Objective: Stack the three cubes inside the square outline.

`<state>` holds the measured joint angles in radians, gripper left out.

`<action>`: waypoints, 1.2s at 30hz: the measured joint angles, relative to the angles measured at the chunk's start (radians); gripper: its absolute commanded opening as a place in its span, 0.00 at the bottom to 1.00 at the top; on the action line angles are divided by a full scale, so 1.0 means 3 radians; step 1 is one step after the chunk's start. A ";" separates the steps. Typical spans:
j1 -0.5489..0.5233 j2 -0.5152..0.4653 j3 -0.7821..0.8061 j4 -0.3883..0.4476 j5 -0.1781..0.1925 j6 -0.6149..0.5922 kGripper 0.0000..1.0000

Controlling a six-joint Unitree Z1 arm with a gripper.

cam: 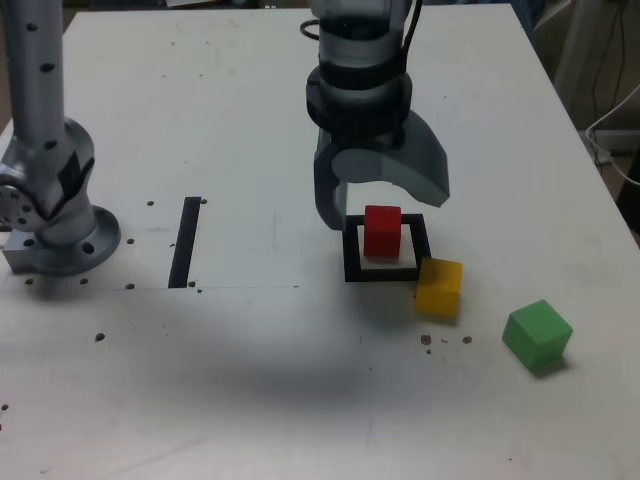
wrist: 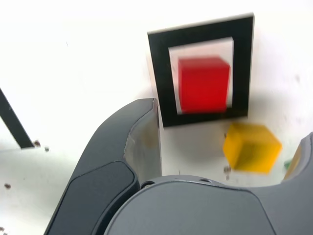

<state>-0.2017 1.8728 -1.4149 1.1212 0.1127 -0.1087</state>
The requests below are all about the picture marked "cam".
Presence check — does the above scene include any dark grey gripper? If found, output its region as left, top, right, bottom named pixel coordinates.
left=313, top=112, right=452, bottom=233

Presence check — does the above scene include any red cube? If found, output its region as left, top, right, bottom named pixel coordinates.
left=362, top=204, right=404, bottom=260

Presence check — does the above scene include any yellow cube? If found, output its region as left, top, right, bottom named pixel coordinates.
left=414, top=257, right=464, bottom=319

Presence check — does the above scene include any green cube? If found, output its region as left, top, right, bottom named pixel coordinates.
left=501, top=299, right=575, bottom=375

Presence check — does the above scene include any black tape square outline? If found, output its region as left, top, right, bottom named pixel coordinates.
left=341, top=213, right=433, bottom=284

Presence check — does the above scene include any black tape strip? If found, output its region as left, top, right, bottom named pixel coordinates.
left=167, top=196, right=203, bottom=290

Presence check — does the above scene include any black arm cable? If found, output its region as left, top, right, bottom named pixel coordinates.
left=299, top=0, right=425, bottom=76

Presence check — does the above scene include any white cable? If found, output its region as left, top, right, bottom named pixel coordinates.
left=583, top=82, right=640, bottom=187

